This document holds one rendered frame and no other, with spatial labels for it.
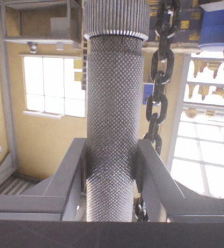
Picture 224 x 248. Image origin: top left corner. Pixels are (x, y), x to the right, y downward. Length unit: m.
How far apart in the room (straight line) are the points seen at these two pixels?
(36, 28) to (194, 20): 4.39
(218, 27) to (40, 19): 4.72
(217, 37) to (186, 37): 0.56
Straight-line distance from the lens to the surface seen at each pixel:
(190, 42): 3.45
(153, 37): 3.47
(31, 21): 6.43
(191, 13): 3.53
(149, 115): 0.17
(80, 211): 6.28
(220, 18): 3.13
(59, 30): 5.07
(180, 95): 4.69
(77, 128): 5.75
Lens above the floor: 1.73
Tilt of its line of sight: 17 degrees up
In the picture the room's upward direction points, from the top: 176 degrees counter-clockwise
